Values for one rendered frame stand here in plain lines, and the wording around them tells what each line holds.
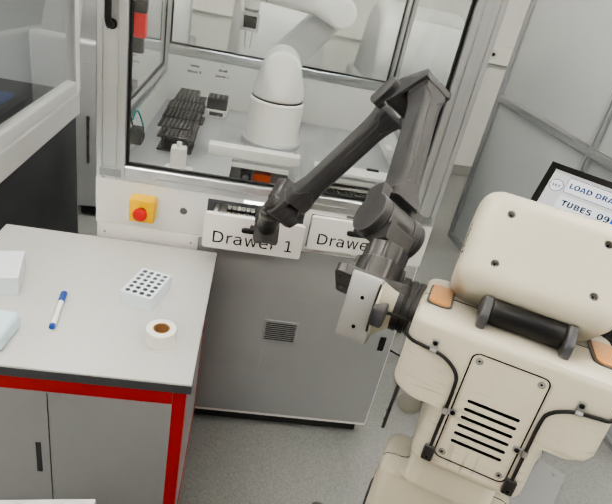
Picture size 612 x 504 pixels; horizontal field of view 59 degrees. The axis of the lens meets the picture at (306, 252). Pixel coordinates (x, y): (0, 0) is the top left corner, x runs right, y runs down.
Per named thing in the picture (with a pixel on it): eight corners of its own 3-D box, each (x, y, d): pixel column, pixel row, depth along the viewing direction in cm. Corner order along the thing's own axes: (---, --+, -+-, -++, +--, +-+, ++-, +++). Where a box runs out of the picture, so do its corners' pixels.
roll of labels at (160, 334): (162, 355, 125) (163, 341, 123) (138, 342, 127) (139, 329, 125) (181, 340, 131) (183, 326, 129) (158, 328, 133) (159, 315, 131)
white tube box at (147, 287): (150, 311, 138) (151, 299, 136) (119, 302, 139) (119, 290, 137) (171, 287, 149) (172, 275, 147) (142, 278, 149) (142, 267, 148)
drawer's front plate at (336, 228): (395, 261, 174) (404, 230, 168) (306, 248, 170) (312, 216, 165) (394, 258, 175) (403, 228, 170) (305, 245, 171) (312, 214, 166)
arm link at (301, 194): (396, 81, 112) (430, 116, 117) (392, 72, 117) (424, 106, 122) (260, 211, 130) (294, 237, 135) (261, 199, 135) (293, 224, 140)
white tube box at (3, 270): (19, 295, 134) (18, 277, 131) (-21, 295, 131) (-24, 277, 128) (26, 267, 144) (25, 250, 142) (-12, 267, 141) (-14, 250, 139)
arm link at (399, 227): (382, 245, 85) (404, 263, 88) (403, 193, 89) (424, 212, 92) (345, 251, 93) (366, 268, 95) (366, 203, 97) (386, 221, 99)
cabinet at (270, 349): (364, 438, 216) (423, 267, 177) (96, 412, 202) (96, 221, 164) (340, 299, 298) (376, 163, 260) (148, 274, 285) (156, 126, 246)
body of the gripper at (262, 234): (280, 211, 151) (283, 201, 144) (276, 246, 148) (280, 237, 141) (256, 208, 150) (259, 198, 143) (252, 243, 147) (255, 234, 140)
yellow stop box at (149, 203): (152, 225, 160) (154, 203, 157) (127, 222, 159) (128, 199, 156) (156, 217, 164) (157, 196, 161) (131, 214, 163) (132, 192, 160)
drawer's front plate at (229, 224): (299, 259, 163) (305, 227, 158) (201, 246, 159) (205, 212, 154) (298, 256, 164) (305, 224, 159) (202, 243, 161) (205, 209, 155)
